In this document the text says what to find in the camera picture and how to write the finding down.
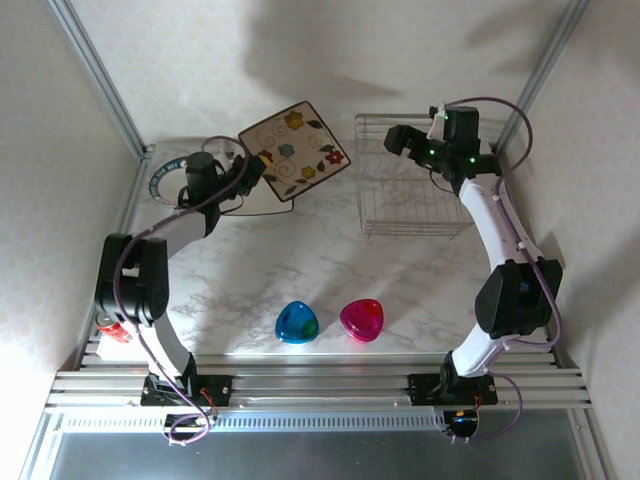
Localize chrome wire dish rack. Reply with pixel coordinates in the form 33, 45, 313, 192
353, 113, 476, 240

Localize pink translucent triangular container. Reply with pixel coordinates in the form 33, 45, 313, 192
339, 298, 386, 345

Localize thin black right camera cable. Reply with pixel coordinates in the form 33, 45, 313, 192
429, 169, 459, 194

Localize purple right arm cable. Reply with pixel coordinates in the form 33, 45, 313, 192
439, 96, 566, 444

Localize slotted grey cable duct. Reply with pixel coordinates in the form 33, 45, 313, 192
57, 405, 446, 434

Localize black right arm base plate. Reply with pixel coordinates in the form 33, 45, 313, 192
407, 372, 499, 406

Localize red soda can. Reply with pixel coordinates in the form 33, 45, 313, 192
95, 314, 132, 345

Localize aluminium extrusion base rails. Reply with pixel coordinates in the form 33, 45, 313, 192
44, 352, 594, 414

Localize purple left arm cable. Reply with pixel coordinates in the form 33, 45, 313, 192
112, 135, 251, 447

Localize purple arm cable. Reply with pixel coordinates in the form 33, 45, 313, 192
112, 135, 251, 447
439, 96, 566, 444

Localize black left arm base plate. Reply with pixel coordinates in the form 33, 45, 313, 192
140, 373, 234, 407

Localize square plate floral print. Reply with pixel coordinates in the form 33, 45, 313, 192
237, 100, 353, 204

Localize round plate teal rim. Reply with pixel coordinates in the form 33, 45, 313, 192
146, 157, 201, 207

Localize aluminium frame post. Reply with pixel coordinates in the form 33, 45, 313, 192
491, 0, 594, 154
47, 0, 156, 161

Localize aluminium side rail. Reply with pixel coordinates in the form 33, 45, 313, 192
492, 144, 569, 369
74, 144, 154, 369

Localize grey metal shelf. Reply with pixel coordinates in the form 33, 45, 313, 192
19, 429, 619, 480

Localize blue translucent triangular container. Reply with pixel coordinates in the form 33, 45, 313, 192
274, 299, 321, 346

